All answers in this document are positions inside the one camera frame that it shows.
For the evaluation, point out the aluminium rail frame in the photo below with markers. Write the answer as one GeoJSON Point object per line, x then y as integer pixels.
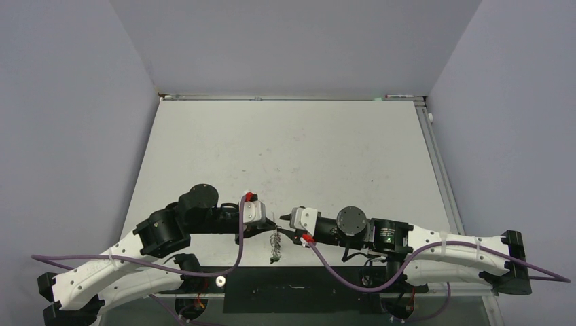
{"type": "Point", "coordinates": [449, 201]}

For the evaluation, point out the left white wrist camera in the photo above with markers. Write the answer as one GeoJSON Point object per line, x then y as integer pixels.
{"type": "Point", "coordinates": [253, 211]}

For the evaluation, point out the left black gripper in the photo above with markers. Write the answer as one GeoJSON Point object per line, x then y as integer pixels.
{"type": "Point", "coordinates": [250, 229]}

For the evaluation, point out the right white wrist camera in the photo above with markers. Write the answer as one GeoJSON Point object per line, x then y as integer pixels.
{"type": "Point", "coordinates": [304, 221]}

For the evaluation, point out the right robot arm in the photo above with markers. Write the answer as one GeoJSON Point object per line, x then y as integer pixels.
{"type": "Point", "coordinates": [418, 255]}

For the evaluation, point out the red white marker pen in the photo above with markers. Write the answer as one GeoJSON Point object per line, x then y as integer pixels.
{"type": "Point", "coordinates": [399, 96]}

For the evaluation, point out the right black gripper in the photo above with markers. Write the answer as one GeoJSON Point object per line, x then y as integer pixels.
{"type": "Point", "coordinates": [295, 235]}

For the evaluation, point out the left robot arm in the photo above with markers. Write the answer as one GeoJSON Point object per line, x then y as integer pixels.
{"type": "Point", "coordinates": [148, 259]}

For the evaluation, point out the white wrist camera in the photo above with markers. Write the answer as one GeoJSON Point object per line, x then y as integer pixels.
{"type": "Point", "coordinates": [304, 221]}
{"type": "Point", "coordinates": [253, 211]}

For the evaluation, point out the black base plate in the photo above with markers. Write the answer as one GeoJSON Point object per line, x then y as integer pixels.
{"type": "Point", "coordinates": [287, 290]}

